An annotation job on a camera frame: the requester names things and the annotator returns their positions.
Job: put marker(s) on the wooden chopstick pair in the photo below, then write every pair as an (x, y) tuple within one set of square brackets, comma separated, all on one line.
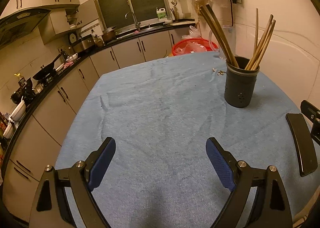
[(264, 47), (260, 44)]

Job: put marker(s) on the clear glass mug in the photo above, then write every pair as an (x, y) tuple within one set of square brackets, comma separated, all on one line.
[(230, 34)]

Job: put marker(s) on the black wok pan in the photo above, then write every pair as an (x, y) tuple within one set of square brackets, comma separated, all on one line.
[(43, 72)]

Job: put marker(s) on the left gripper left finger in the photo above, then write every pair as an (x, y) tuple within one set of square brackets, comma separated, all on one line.
[(50, 206)]

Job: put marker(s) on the red plastic basket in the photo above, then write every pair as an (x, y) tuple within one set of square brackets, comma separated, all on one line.
[(193, 45)]

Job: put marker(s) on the lower kitchen cabinets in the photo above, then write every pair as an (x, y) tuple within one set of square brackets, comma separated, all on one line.
[(38, 138)]

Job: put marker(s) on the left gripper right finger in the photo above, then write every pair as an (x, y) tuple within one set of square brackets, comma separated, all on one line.
[(270, 207)]

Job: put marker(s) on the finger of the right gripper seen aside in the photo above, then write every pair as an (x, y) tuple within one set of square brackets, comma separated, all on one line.
[(313, 114)]

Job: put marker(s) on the white bowl on counter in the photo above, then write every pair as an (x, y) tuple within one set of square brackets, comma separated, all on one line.
[(18, 112)]

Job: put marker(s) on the green white detergent jug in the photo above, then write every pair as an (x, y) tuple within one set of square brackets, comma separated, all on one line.
[(161, 14)]

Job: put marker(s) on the metal cooking pot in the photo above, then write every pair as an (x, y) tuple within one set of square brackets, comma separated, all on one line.
[(109, 34)]

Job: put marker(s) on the blue towel table cloth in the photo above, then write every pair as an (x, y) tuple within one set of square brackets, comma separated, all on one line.
[(161, 114)]

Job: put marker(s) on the black utensil holder cup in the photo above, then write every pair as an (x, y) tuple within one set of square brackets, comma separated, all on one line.
[(240, 83)]

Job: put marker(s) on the sink faucet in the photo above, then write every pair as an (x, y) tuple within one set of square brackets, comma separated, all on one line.
[(137, 24)]

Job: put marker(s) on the range hood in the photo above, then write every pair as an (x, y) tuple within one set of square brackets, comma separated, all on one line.
[(20, 24)]

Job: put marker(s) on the wooden chopstick long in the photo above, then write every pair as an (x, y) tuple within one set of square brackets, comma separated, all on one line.
[(256, 30)]

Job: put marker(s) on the black flat phone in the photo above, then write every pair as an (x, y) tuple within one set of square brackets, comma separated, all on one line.
[(306, 154)]

